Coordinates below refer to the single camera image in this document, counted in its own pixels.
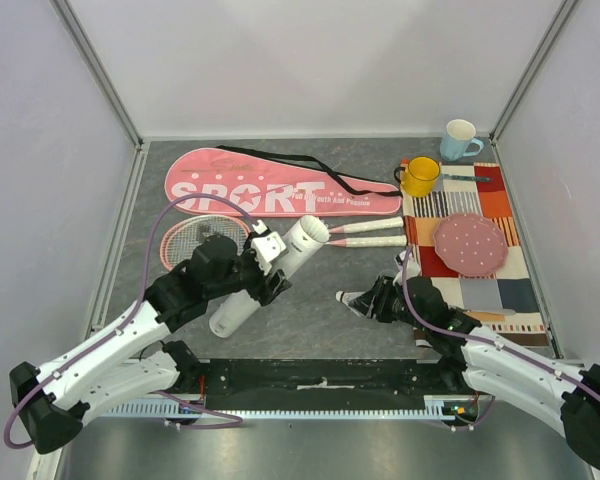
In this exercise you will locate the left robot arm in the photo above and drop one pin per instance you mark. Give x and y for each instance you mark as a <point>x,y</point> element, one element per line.
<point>56,400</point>

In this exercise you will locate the white shuttlecock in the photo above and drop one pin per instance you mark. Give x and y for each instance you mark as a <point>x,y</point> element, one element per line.
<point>315,229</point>
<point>350,301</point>

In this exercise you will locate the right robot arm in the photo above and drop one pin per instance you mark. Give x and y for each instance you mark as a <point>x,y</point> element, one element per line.
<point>564,397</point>

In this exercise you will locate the light blue mug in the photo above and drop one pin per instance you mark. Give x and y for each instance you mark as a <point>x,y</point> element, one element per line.
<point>459,141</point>

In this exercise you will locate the pink badminton racket lower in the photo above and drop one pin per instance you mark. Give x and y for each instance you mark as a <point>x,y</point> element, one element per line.
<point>370,241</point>

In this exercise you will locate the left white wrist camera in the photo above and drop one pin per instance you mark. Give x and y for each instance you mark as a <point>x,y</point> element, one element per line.
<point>267,244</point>

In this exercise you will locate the white shuttlecock tube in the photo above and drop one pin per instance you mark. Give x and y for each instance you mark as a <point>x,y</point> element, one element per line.
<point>299,245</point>

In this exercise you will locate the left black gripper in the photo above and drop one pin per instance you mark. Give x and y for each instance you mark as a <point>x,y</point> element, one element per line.
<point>263,292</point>

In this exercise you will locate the pink badminton racket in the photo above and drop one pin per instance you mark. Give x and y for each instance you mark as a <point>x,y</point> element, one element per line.
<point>370,241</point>
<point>181,239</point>

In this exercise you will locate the pink badminton racket upper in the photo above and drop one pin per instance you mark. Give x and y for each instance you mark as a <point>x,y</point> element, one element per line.
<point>181,239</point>

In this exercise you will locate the pink dotted plate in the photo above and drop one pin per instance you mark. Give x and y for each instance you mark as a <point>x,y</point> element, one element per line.
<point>470,244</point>

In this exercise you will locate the yellow mug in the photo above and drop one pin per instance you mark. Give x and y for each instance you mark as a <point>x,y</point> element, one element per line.
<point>418,177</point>

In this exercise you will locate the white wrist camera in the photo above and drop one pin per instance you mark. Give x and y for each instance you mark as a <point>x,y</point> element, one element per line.
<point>267,244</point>
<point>408,267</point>

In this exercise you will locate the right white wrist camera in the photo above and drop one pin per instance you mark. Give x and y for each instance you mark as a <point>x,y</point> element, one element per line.
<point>408,267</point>

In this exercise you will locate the orange patchwork cloth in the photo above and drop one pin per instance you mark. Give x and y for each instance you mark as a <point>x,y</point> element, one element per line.
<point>505,301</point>

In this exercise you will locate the pink racket bag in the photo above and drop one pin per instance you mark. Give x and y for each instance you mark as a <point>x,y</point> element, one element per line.
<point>273,185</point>

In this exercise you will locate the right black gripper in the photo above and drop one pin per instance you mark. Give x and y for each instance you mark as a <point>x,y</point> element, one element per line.
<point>376,301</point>

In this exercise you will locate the white cable duct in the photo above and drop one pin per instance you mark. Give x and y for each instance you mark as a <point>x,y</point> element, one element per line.
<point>158,407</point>

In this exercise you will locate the clear tube lid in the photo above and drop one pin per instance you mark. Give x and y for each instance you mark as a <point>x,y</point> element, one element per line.
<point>388,273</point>

